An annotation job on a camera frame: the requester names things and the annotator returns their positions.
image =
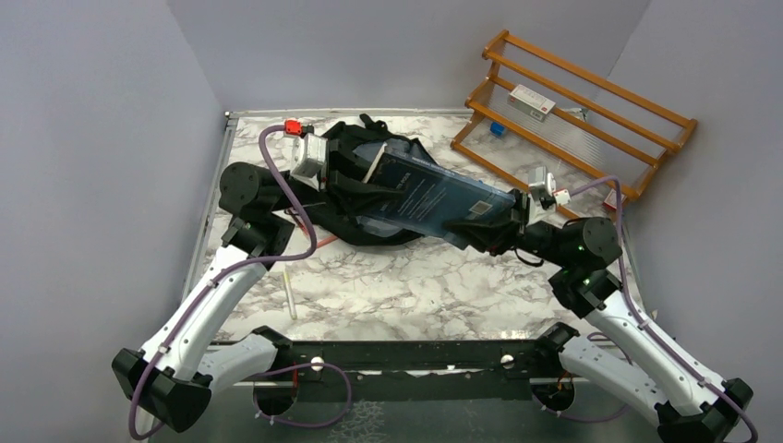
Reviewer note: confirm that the pale yellow pencil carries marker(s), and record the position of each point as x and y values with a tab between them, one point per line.
289	295

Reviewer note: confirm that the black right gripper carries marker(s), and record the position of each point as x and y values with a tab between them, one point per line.
498	233

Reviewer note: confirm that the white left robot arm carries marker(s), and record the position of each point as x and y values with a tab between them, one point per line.
171	378

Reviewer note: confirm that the small blue object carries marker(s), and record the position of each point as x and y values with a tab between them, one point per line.
497	129

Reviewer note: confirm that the salmon pink pencil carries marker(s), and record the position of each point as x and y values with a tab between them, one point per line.
326	241

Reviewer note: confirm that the dark blue book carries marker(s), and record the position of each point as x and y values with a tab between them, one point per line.
432	195

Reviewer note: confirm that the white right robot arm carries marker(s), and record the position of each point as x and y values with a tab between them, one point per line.
684	400

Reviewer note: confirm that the orange wooden shelf rack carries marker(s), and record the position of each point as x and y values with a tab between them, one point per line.
598	128

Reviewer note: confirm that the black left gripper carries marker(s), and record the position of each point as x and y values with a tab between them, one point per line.
344	191

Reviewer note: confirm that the small red white box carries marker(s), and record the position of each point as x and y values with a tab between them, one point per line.
611	200

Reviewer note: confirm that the black metal base rail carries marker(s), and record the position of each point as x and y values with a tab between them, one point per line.
333	371

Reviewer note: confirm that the black student bag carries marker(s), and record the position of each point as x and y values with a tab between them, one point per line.
356	227

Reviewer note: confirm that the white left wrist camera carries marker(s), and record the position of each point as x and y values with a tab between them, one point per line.
308	160

